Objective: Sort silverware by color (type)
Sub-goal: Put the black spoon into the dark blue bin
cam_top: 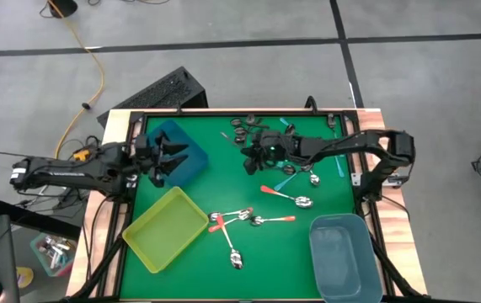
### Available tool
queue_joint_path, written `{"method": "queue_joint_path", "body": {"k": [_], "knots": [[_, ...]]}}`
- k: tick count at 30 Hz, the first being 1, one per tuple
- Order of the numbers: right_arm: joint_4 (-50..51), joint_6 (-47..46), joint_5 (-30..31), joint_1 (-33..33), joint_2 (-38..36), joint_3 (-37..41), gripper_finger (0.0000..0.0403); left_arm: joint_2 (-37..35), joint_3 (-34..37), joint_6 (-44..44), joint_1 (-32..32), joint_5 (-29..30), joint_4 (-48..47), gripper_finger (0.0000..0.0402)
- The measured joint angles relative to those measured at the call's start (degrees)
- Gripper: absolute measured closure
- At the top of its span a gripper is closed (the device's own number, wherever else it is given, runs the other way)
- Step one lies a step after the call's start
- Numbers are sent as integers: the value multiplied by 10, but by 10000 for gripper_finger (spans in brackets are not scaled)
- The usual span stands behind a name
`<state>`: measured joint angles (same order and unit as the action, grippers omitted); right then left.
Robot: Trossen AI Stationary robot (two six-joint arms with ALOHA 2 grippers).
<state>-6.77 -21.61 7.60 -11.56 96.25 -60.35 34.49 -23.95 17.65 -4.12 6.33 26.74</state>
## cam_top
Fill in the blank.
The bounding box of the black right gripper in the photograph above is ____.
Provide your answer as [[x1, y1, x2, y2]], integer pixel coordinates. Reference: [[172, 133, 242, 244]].
[[240, 130, 299, 176]]

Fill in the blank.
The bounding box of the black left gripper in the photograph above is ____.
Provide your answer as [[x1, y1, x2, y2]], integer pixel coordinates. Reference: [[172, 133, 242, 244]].
[[132, 130, 190, 189]]

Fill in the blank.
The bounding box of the blue plastic bin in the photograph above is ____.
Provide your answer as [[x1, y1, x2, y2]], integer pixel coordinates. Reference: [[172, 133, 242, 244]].
[[137, 119, 211, 189]]

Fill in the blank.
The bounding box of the yellow-green plastic tray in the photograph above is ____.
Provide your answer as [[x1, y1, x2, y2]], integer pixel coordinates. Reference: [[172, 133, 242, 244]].
[[121, 186, 211, 274]]

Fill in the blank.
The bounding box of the grey-blue plastic bin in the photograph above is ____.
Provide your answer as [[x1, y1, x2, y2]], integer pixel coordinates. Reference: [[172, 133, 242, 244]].
[[308, 213, 383, 303]]

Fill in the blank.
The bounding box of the silver metal spoon centre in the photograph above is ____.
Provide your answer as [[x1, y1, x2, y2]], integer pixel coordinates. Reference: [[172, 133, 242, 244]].
[[208, 206, 254, 223]]

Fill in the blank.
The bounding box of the green table mat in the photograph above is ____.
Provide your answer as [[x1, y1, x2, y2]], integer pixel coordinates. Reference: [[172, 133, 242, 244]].
[[118, 114, 358, 300]]

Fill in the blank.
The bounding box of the black gantry strut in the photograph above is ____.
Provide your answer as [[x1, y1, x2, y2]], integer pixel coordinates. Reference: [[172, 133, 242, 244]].
[[366, 233, 425, 300], [69, 197, 134, 300]]

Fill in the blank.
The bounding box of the black side table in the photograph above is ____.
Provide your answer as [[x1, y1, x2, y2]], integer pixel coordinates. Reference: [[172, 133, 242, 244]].
[[0, 196, 82, 241]]

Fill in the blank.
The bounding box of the teal box of small parts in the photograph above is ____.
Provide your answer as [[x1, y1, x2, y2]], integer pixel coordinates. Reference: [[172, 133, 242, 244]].
[[29, 232, 77, 278]]

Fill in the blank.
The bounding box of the black round stand base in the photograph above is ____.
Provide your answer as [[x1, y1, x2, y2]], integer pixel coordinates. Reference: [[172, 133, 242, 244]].
[[47, 0, 79, 19]]

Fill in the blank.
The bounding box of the yellow disc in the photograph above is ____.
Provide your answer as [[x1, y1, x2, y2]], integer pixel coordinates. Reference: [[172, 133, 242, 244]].
[[15, 266, 35, 290]]

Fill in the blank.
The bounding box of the yellow cable plug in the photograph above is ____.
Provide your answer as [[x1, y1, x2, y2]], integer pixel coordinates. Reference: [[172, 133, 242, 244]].
[[73, 147, 92, 163]]

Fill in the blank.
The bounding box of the orange extension cable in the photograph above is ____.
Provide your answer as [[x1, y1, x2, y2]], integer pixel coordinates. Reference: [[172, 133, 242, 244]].
[[47, 0, 106, 160]]

